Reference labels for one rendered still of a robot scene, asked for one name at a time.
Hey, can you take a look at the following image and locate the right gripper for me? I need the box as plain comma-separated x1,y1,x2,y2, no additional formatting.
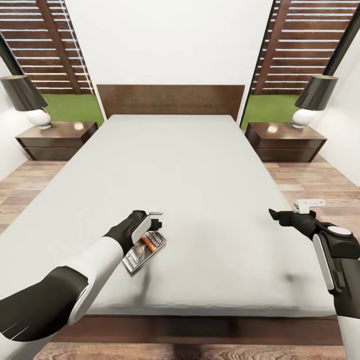
269,209,316,235

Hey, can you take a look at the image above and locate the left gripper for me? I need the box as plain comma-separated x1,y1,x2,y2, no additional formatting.
147,218,162,232

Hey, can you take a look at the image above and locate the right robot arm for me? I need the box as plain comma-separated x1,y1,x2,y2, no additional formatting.
269,199,360,360

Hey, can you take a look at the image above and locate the hardback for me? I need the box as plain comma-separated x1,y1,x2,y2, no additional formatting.
122,231,167,274

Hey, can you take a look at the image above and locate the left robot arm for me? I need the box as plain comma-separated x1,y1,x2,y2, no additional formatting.
0,207,164,360

